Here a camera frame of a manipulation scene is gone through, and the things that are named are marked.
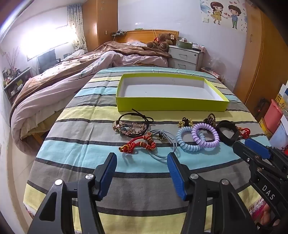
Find white nightstand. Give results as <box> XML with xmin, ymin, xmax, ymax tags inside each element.
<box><xmin>168</xmin><ymin>45</ymin><xmax>201</xmax><ymax>71</ymax></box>

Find black hair tie teal bead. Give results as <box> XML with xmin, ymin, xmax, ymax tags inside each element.
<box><xmin>112</xmin><ymin>109</ymin><xmax>155</xmax><ymax>138</ymax></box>

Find cluttered shelf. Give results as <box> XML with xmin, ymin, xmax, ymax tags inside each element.
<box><xmin>2</xmin><ymin>67</ymin><xmax>35</xmax><ymax>106</ymax></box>

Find brown blanket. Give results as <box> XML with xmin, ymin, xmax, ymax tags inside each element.
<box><xmin>15</xmin><ymin>41</ymin><xmax>172</xmax><ymax>106</ymax></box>

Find red knotted cord bracelet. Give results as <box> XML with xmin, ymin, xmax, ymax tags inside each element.
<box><xmin>119</xmin><ymin>133</ymin><xmax>157</xmax><ymax>155</ymax></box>

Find rhinestone hair clip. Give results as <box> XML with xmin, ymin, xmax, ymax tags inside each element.
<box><xmin>119</xmin><ymin>121</ymin><xmax>145</xmax><ymax>136</ymax></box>

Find black band with red knot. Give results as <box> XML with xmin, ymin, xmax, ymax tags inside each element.
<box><xmin>215</xmin><ymin>120</ymin><xmax>251</xmax><ymax>146</ymax></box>

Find pink floral duvet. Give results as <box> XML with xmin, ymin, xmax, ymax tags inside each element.
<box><xmin>10</xmin><ymin>42</ymin><xmax>169</xmax><ymax>147</ymax></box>

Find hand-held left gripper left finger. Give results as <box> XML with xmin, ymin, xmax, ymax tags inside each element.
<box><xmin>27</xmin><ymin>152</ymin><xmax>118</xmax><ymax>234</ymax></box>

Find large wooden wardrobe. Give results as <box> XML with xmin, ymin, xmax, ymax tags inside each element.
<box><xmin>233</xmin><ymin>0</ymin><xmax>288</xmax><ymax>118</ymax></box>

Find black and red bag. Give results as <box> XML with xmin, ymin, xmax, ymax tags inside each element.
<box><xmin>254</xmin><ymin>98</ymin><xmax>270</xmax><ymax>118</ymax></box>

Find green bowl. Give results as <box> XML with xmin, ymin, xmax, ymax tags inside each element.
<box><xmin>176</xmin><ymin>39</ymin><xmax>193</xmax><ymax>49</ymax></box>

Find striped tablecloth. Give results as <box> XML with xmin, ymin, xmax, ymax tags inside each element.
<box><xmin>24</xmin><ymin>66</ymin><xmax>271</xmax><ymax>234</ymax></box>

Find purple spiral hair tie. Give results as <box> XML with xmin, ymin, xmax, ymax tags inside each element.
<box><xmin>191</xmin><ymin>123</ymin><xmax>220</xmax><ymax>147</ymax></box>

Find pink plastic bin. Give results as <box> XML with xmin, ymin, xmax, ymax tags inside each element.
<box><xmin>263</xmin><ymin>99</ymin><xmax>284</xmax><ymax>136</ymax></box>

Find stack of papers and boxes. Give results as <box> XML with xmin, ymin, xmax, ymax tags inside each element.
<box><xmin>259</xmin><ymin>83</ymin><xmax>288</xmax><ymax>156</ymax></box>

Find floral curtain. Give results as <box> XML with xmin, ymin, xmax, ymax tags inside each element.
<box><xmin>67</xmin><ymin>4</ymin><xmax>89</xmax><ymax>52</ymax></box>

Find cartoon couple wall sticker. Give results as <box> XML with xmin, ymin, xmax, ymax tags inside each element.
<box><xmin>200</xmin><ymin>0</ymin><xmax>248</xmax><ymax>30</ymax></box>

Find light blue spiral hair tie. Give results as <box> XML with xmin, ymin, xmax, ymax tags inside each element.
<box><xmin>176</xmin><ymin>126</ymin><xmax>204</xmax><ymax>153</ymax></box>

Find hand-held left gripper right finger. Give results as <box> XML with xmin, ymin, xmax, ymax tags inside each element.
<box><xmin>167</xmin><ymin>152</ymin><xmax>258</xmax><ymax>234</ymax></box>

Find brown teddy bear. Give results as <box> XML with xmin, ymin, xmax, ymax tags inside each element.
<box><xmin>147</xmin><ymin>33</ymin><xmax>177</xmax><ymax>50</ymax></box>

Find black hair tie gold bows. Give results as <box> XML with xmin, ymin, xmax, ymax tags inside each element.
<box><xmin>178</xmin><ymin>117</ymin><xmax>194</xmax><ymax>128</ymax></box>

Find person's right hand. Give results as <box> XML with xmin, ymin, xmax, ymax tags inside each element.
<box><xmin>256</xmin><ymin>202</ymin><xmax>282</xmax><ymax>232</ymax></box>

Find black chair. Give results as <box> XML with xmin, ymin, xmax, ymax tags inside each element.
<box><xmin>37</xmin><ymin>49</ymin><xmax>62</xmax><ymax>73</ymax></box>

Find grey-blue elastic hair ties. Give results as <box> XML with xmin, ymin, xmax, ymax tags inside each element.
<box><xmin>148</xmin><ymin>129</ymin><xmax>181</xmax><ymax>161</ymax></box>

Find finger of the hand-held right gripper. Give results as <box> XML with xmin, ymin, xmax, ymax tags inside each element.
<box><xmin>245</xmin><ymin>138</ymin><xmax>279</xmax><ymax>163</ymax></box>
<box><xmin>233</xmin><ymin>141</ymin><xmax>268</xmax><ymax>167</ymax></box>

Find wooden bed headboard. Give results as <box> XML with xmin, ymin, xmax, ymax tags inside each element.
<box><xmin>115</xmin><ymin>29</ymin><xmax>180</xmax><ymax>44</ymax></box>

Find yellow-green cardboard box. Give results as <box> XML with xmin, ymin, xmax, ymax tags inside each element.
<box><xmin>116</xmin><ymin>73</ymin><xmax>230</xmax><ymax>112</ymax></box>

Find tall wooden cabinet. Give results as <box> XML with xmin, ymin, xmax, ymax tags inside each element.
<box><xmin>81</xmin><ymin>0</ymin><xmax>119</xmax><ymax>53</ymax></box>

